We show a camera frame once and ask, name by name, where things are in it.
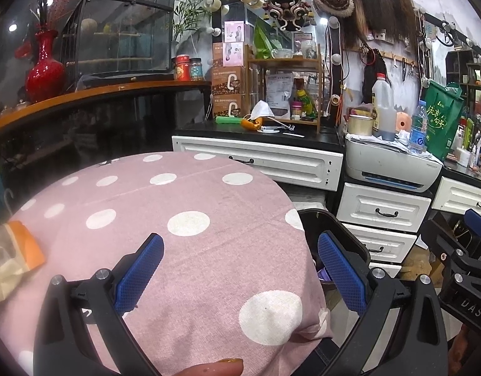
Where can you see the green bamboo plant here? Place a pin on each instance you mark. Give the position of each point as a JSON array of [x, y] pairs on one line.
[[193, 4]]

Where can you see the clear water bottle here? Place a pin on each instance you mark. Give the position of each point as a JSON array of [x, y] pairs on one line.
[[417, 129]]

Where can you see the row of cosmetic bottles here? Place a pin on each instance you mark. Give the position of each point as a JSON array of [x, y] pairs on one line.
[[469, 149]]

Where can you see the glass display case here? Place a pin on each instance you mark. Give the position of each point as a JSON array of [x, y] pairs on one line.
[[119, 39]]

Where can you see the red tin can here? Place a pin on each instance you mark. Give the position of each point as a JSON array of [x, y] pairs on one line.
[[182, 68]]

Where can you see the brown straw cape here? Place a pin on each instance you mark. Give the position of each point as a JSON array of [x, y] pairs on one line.
[[375, 4]]

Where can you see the paper sheet in sleeve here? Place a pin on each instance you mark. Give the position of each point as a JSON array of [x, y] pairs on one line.
[[278, 90]]

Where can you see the glass jar of candies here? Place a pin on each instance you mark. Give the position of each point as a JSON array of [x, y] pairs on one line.
[[196, 69]]

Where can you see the red ceramic vase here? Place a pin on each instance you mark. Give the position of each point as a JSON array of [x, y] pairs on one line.
[[44, 78]]

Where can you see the small pink box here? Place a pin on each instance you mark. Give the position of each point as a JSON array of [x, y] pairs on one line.
[[234, 31]]

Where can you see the vanity mirror with bulbs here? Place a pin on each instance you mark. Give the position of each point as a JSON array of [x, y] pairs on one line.
[[334, 70]]

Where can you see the red berry branches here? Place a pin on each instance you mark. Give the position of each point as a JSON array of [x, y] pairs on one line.
[[62, 2]]

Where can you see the white printer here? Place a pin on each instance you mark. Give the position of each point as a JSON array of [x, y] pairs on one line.
[[389, 164]]

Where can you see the lion head ornament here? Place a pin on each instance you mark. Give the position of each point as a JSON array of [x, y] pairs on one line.
[[287, 9]]

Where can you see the brown printed carton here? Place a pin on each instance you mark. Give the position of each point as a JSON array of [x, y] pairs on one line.
[[220, 107], [220, 82]]

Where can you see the purple plastic bag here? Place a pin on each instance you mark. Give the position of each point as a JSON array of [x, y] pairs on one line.
[[324, 275]]

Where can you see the orange tool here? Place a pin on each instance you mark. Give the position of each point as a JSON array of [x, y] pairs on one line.
[[250, 123]]

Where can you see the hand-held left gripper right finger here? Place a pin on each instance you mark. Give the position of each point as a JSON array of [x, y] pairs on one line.
[[340, 270]]

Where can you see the clear packet with orange edge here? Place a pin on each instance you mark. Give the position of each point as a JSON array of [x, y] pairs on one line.
[[13, 250]]

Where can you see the person's blue jeans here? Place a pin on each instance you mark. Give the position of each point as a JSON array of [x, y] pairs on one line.
[[324, 354]]

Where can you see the person's right hand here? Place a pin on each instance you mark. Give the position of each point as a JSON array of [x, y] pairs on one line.
[[465, 346]]

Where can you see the small jar red lid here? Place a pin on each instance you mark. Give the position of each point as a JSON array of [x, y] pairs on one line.
[[296, 111]]

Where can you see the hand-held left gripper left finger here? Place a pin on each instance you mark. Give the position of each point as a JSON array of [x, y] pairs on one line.
[[140, 270]]

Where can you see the glass bowl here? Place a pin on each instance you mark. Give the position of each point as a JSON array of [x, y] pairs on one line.
[[282, 53]]

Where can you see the long white drawer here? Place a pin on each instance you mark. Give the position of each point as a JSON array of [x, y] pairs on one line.
[[264, 164]]

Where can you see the white face mask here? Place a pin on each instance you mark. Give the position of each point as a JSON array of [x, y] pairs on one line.
[[262, 109]]

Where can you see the curved wooden bar counter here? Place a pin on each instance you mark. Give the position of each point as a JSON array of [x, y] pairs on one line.
[[87, 94]]

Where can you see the cream metal tin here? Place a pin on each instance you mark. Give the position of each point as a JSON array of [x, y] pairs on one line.
[[360, 125]]

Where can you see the green tote bag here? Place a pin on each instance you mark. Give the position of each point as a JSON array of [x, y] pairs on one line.
[[444, 125]]

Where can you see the large plastic jug dark liquid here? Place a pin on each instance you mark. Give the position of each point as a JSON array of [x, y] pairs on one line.
[[383, 113]]

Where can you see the black trash bin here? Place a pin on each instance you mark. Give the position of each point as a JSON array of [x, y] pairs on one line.
[[342, 223]]

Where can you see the pink polka dot tablecloth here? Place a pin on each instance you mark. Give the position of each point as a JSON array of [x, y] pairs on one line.
[[209, 266]]

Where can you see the brown carton pink picture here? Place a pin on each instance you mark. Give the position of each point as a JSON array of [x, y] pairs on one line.
[[219, 53]]

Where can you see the yellow green bottle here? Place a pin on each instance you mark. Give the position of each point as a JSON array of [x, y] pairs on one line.
[[305, 103]]

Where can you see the white side drawer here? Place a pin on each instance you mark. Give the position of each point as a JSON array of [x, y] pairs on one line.
[[459, 197]]

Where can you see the black vanity countertop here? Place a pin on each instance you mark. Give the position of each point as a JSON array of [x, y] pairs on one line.
[[232, 131]]

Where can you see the bamboo shelf rack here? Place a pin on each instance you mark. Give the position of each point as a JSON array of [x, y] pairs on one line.
[[287, 61]]

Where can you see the green foam roller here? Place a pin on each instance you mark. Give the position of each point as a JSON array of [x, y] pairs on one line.
[[228, 120]]

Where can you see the person's left hand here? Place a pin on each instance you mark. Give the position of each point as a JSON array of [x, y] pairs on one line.
[[213, 369]]

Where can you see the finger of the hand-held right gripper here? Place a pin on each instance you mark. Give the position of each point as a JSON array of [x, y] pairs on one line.
[[446, 248], [478, 225]]

